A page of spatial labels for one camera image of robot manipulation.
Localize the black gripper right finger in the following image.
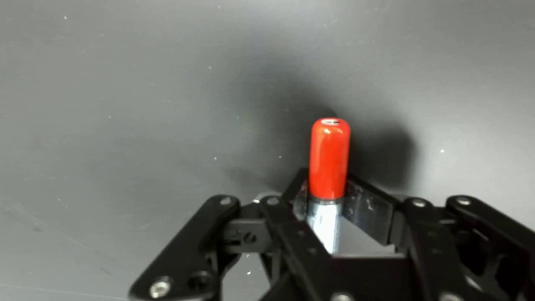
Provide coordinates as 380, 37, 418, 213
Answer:
345, 178, 535, 301

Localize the red capped silver marker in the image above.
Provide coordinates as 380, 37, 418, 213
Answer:
308, 117, 351, 253

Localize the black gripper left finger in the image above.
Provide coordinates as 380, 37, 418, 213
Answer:
129, 169, 335, 301

